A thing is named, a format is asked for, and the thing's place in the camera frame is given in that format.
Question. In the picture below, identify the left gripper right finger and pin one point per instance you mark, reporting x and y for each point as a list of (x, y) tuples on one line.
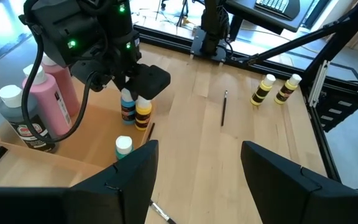
[(284, 193)]

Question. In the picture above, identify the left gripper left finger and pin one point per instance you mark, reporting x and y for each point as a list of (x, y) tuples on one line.
[(129, 186)]

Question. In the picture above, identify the small yellow paint bottle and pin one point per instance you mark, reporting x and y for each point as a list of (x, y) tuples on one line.
[(143, 115)]

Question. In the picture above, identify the small turquoise paint bottle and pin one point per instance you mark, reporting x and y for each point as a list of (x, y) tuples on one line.
[(128, 110)]

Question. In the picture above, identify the small green paint bottle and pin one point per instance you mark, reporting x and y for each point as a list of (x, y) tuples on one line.
[(124, 147)]

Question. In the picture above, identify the large red paint bottle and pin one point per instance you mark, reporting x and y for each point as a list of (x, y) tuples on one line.
[(65, 87)]

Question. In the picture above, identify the large pink paint bottle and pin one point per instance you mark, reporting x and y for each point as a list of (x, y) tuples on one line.
[(50, 102)]

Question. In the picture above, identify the small ochre paint bottle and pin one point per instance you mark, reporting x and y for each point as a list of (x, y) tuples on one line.
[(287, 90), (262, 91)]

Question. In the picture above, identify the large black paint bottle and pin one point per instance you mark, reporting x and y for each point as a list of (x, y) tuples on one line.
[(12, 113)]

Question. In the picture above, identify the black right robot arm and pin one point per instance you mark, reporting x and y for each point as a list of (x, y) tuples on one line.
[(57, 28)]

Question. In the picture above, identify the orange translucent plastic bin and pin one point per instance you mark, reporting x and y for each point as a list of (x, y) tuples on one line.
[(98, 137)]

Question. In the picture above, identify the grey desk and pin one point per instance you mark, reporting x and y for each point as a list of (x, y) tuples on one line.
[(259, 18)]

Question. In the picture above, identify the black beam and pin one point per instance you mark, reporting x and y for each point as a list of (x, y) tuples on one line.
[(291, 45)]

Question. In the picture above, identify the black keyboard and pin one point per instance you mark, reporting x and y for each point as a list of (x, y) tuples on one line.
[(277, 4)]

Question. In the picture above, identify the black overhead crossbar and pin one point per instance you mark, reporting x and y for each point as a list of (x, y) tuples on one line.
[(337, 40)]

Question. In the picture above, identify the black table frame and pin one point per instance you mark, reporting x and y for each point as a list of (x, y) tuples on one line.
[(160, 39)]

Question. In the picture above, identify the silver bracket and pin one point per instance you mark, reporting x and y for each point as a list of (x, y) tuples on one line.
[(319, 84)]

